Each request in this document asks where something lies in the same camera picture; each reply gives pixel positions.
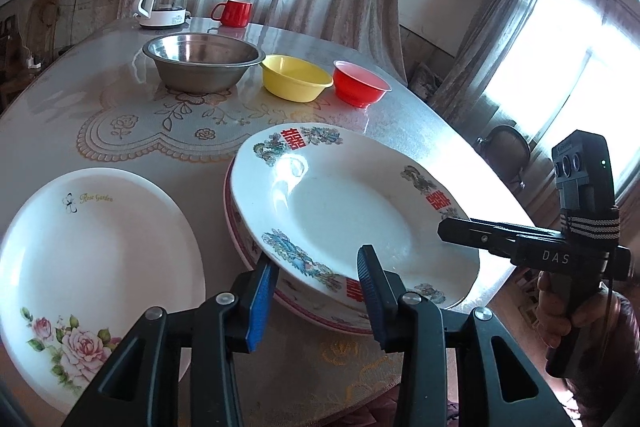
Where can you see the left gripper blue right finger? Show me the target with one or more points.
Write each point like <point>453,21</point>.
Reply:
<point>497,384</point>

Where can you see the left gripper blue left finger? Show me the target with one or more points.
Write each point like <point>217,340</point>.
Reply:
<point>138,384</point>

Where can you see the white rose garden plate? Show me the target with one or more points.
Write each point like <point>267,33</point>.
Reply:
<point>81,260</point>

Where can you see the white plate red characters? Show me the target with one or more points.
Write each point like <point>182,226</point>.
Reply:
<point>311,195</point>

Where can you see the red plastic bowl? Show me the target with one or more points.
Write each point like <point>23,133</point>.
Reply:
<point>357,86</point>

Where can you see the stainless steel bowl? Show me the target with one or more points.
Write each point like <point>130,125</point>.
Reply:
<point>201,63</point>

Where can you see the yellow plastic bowl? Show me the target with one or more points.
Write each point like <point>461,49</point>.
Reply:
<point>294,79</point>

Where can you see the right hand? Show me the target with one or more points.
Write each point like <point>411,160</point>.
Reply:
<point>609,311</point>

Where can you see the dark round back chair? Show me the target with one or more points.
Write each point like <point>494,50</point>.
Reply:
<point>507,153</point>

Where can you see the white plate purple floral rim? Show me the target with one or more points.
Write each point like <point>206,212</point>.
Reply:
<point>299,299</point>

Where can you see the side window curtain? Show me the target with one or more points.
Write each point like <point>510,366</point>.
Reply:
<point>492,32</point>

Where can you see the wooden chair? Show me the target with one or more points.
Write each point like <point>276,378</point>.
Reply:
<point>25,56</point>

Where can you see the red mug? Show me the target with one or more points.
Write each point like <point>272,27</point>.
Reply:
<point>232,13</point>

